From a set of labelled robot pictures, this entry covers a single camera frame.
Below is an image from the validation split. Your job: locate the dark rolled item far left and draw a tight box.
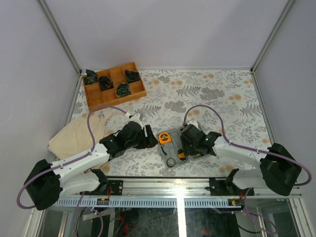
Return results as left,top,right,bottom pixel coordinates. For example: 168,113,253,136
84,69,98,85

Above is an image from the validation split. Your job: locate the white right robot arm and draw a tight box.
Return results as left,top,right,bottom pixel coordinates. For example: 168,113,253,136
180,124,302,196

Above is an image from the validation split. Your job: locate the beige cloth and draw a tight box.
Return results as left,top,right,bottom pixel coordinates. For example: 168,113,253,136
48,113,110,159

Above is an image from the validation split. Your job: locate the black tape roll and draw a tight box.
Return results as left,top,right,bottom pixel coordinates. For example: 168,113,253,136
166,158,176,167

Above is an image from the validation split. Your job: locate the dark rolled item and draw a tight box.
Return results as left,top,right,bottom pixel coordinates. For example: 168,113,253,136
116,83,130,98
98,76,113,91
124,70,140,83
84,69,98,85

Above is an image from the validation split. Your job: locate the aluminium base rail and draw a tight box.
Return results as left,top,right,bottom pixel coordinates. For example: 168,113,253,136
37,176,304,208

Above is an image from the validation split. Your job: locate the orange tape measure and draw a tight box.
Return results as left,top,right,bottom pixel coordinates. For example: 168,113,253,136
158,132,172,156

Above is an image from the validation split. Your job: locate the wooden compartment tray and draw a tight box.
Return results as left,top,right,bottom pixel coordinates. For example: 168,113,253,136
82,62,147,111

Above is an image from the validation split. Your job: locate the grey plastic tool case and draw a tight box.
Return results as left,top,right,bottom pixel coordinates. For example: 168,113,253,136
156,128,203,168

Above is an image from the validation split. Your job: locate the dark rolled item centre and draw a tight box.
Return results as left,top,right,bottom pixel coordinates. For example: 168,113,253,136
116,83,130,98

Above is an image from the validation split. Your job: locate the orange hex key set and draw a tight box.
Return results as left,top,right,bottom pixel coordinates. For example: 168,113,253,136
177,149,187,161

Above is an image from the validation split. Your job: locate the dark rolled item back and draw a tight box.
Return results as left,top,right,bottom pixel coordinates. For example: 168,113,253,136
124,70,140,83

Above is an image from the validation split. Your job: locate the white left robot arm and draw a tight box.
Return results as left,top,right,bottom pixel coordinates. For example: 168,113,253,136
24,114,158,210

